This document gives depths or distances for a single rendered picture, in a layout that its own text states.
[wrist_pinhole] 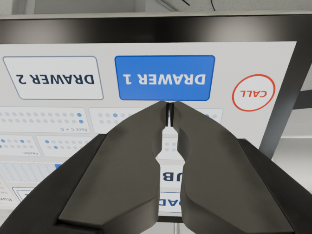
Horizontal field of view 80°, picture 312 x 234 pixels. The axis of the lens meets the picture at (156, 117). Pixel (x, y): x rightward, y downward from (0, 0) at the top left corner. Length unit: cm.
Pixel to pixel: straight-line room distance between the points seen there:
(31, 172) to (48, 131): 9
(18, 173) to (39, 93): 15
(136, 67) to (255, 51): 11
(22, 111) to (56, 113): 4
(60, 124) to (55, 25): 11
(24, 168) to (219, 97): 28
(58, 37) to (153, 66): 9
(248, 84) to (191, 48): 7
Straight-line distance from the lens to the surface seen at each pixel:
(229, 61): 19
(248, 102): 21
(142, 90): 19
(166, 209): 33
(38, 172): 33
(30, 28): 21
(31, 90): 24
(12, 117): 27
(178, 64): 18
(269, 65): 21
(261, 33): 20
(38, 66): 22
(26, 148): 30
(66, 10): 35
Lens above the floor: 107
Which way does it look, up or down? 8 degrees down
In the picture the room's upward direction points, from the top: 179 degrees counter-clockwise
